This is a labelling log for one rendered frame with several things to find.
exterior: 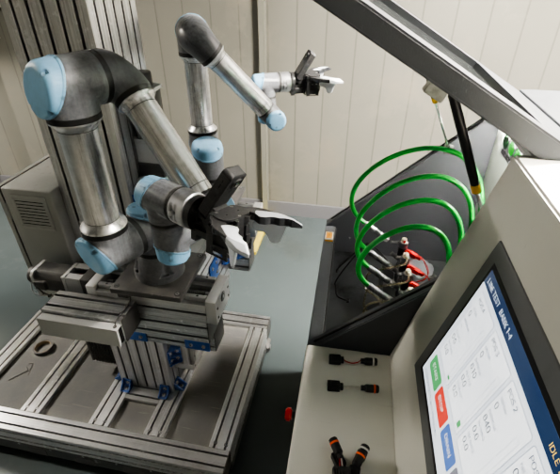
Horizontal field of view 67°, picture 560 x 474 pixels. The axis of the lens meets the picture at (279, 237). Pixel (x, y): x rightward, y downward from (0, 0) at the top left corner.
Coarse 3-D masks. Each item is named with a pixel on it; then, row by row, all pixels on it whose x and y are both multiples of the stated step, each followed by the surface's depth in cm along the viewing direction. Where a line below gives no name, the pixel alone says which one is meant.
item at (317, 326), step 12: (324, 240) 160; (324, 252) 154; (324, 264) 148; (324, 276) 142; (324, 288) 137; (324, 300) 132; (312, 312) 128; (324, 312) 128; (312, 324) 123; (324, 324) 124; (312, 336) 120
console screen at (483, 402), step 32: (480, 288) 73; (512, 288) 64; (448, 320) 82; (480, 320) 70; (512, 320) 61; (448, 352) 78; (480, 352) 67; (512, 352) 59; (544, 352) 53; (448, 384) 74; (480, 384) 64; (512, 384) 57; (544, 384) 51; (448, 416) 71; (480, 416) 62; (512, 416) 55; (544, 416) 49; (448, 448) 68; (480, 448) 59; (512, 448) 53; (544, 448) 48
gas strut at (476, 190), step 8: (448, 96) 75; (456, 104) 75; (456, 112) 76; (456, 120) 77; (464, 120) 77; (456, 128) 78; (464, 128) 77; (464, 136) 78; (464, 144) 79; (464, 152) 80; (464, 160) 82; (472, 160) 81; (472, 168) 82; (472, 176) 83; (472, 184) 84; (480, 184) 84; (472, 192) 85; (480, 192) 84; (480, 200) 86; (480, 208) 87
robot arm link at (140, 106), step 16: (96, 48) 91; (112, 64) 91; (128, 64) 94; (128, 80) 93; (144, 80) 96; (128, 96) 94; (144, 96) 95; (128, 112) 96; (144, 112) 95; (160, 112) 97; (144, 128) 95; (160, 128) 95; (160, 144) 95; (176, 144) 96; (160, 160) 97; (176, 160) 96; (192, 160) 98; (176, 176) 96; (192, 176) 96
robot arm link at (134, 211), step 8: (128, 208) 116; (136, 208) 116; (128, 216) 115; (136, 216) 114; (144, 216) 114; (136, 224) 113; (144, 224) 114; (144, 232) 114; (144, 240) 114; (152, 240) 116; (144, 248) 115; (152, 248) 119
